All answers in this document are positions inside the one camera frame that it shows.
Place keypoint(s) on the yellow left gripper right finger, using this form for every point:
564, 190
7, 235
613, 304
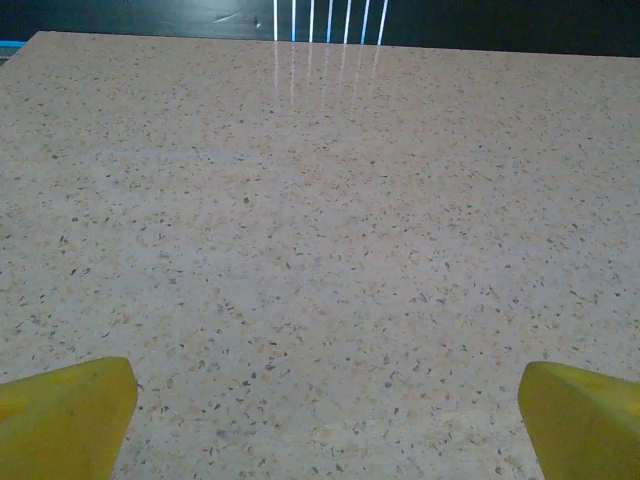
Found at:
585, 430

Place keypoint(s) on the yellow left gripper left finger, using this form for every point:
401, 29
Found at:
60, 425

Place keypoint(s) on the blue tape strip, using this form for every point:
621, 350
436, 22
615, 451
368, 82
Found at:
10, 45

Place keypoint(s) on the white vertical bar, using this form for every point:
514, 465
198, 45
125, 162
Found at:
347, 20
275, 20
365, 20
293, 20
329, 20
312, 20
383, 20

